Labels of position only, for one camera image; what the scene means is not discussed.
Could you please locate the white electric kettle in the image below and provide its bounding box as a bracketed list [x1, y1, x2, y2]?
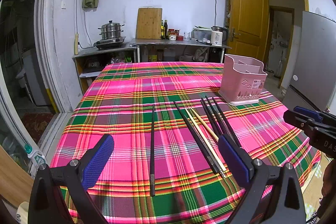
[210, 26, 228, 46]

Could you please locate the power strip on wall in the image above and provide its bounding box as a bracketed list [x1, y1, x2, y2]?
[74, 32, 79, 55]

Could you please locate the steel kitchen counter table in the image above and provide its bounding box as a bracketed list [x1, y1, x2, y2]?
[130, 39, 231, 63]

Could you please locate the induction cooktop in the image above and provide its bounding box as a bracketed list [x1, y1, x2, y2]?
[93, 36, 126, 50]

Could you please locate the wooden cutting board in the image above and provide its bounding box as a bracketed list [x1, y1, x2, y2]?
[135, 7, 162, 39]

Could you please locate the pink utensil holder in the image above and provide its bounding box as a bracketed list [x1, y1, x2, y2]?
[219, 54, 267, 106]

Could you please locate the dark oil bottle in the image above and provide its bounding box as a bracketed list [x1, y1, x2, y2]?
[163, 19, 168, 40]

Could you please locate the long black chopstick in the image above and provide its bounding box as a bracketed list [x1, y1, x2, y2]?
[174, 102, 219, 174]

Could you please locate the red lidded jar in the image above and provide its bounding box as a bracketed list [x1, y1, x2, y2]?
[167, 29, 177, 40]

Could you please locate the clear plastic container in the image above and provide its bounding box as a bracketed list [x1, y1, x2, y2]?
[191, 27, 212, 42]

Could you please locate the low steel shelf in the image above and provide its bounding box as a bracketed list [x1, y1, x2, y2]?
[72, 42, 140, 94]

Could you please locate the pink plaid tablecloth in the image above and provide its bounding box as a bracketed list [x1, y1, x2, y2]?
[51, 62, 321, 223]

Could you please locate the steel steamer pot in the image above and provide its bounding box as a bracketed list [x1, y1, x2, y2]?
[98, 20, 124, 40]

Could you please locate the yellow wooden door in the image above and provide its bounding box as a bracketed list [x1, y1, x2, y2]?
[228, 0, 269, 61]

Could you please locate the silver refrigerator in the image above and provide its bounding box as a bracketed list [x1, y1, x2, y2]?
[282, 11, 335, 111]

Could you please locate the black chopstick lone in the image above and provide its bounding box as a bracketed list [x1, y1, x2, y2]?
[150, 106, 155, 197]

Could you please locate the pale wooden chopstick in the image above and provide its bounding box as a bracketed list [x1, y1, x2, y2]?
[186, 110, 226, 172]

